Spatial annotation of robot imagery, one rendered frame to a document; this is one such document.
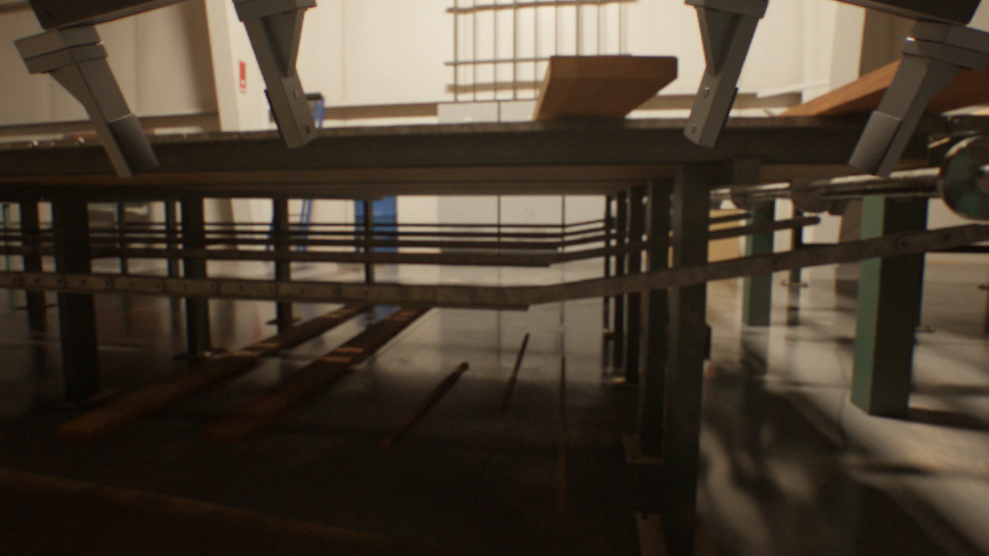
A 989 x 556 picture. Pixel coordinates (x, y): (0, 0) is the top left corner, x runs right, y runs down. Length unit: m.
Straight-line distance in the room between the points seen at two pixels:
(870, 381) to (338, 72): 7.33
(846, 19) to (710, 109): 6.62
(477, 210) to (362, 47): 3.03
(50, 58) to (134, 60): 9.83
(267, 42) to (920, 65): 0.41
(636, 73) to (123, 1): 0.49
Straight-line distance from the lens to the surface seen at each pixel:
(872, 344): 2.07
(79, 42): 0.44
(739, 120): 0.93
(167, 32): 9.89
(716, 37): 0.35
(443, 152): 0.88
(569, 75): 0.62
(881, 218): 2.02
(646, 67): 0.64
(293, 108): 0.36
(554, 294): 0.90
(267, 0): 0.34
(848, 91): 0.87
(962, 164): 1.09
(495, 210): 6.44
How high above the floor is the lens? 0.70
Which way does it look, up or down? 5 degrees down
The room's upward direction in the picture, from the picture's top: straight up
